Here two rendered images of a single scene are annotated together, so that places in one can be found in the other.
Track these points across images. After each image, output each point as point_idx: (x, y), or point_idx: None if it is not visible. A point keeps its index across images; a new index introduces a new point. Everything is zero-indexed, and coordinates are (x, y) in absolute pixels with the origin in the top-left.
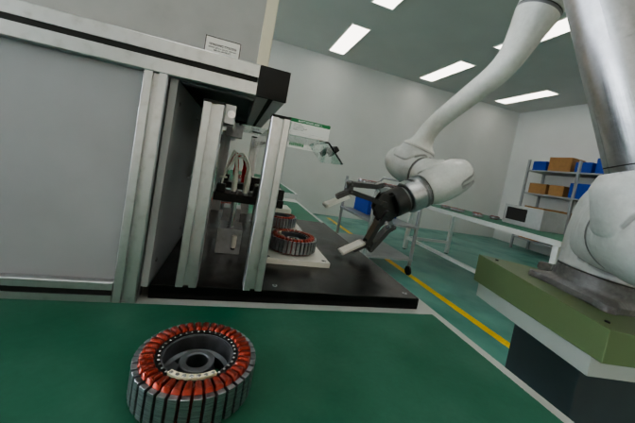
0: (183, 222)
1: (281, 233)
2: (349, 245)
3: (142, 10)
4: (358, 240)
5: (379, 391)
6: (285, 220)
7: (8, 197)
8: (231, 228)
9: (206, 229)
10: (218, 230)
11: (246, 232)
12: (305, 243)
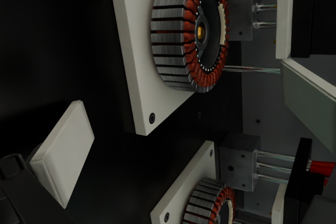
0: (259, 38)
1: (224, 16)
2: (80, 154)
3: None
4: (66, 190)
5: None
6: (211, 199)
7: None
8: None
9: (233, 87)
10: None
11: (211, 123)
12: None
